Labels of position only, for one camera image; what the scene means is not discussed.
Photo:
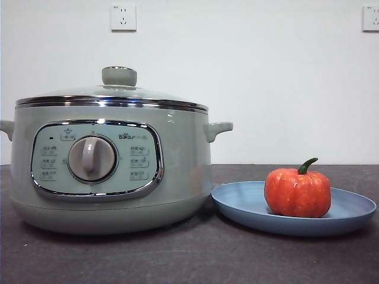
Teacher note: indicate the glass lid with green knob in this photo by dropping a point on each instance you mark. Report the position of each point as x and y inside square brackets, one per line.
[118, 77]

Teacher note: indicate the small orange pumpkin green stem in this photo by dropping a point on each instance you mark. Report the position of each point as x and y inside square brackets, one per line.
[296, 192]

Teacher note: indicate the pale green electric steamer pot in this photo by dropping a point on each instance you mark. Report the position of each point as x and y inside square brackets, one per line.
[183, 177]

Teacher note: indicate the light blue round plate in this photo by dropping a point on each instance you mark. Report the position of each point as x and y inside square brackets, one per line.
[242, 204]

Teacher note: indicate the white wall power outlet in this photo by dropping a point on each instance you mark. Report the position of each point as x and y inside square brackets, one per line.
[123, 17]
[371, 18]

